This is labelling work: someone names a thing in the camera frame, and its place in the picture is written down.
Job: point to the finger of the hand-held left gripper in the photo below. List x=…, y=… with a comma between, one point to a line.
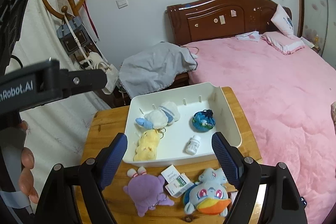
x=88, y=81

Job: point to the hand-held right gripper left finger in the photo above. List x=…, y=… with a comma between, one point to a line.
x=113, y=158

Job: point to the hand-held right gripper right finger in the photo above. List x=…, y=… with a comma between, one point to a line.
x=226, y=161

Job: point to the blue duck plush toy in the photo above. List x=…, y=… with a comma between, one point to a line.
x=207, y=193

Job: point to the purple plush toy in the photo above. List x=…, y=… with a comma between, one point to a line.
x=147, y=187

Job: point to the white and green medicine box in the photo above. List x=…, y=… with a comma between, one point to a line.
x=179, y=183

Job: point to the white plastic tray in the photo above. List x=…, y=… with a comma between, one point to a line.
x=178, y=138

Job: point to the person's left hand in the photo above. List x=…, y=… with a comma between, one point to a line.
x=28, y=159

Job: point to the white tote bag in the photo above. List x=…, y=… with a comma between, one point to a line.
x=111, y=77

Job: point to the yellow plush toy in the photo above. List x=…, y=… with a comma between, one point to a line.
x=147, y=146

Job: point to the small white pill bottle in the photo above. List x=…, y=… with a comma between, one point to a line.
x=193, y=145

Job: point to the blue and brown backpack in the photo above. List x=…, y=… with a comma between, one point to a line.
x=73, y=37

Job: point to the white curtain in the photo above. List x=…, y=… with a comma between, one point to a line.
x=39, y=29

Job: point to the white and blue plush toy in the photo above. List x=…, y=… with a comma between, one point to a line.
x=160, y=116

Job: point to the grey cloth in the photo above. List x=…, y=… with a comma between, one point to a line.
x=155, y=66

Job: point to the pink fluffy blanket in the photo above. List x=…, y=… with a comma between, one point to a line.
x=275, y=98

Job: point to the white paper sheet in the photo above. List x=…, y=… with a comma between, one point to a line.
x=248, y=36

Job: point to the pink pillow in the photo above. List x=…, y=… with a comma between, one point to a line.
x=282, y=41

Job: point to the wooden bed headboard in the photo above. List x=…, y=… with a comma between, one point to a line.
x=210, y=19

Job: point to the white cushion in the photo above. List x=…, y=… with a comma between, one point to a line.
x=283, y=20

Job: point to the white light switch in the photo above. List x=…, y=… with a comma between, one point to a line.
x=122, y=2

